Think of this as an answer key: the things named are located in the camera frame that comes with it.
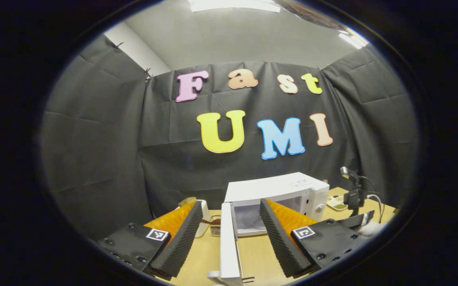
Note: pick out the brown bread slice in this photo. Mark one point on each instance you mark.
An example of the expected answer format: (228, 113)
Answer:
(188, 201)

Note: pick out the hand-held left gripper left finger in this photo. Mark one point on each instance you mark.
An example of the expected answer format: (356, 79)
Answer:
(181, 242)

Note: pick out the small ceiling light panel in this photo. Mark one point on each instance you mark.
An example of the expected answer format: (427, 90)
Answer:
(354, 39)

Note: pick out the brown wooden spoon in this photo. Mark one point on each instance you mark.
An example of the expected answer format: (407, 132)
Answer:
(207, 221)

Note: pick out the white divided dish with beans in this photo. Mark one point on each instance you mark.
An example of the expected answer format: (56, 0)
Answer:
(336, 203)

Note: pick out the white microwave oven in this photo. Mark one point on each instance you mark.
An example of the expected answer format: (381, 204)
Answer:
(268, 186)

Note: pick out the large ceiling light panel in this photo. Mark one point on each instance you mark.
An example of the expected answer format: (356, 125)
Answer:
(233, 4)

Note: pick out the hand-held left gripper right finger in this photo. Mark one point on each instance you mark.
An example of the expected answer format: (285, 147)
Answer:
(280, 246)

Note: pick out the black backdrop cloth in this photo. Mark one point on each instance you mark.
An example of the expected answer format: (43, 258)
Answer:
(101, 159)

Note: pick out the white toaster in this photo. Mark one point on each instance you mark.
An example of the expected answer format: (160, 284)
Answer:
(205, 222)

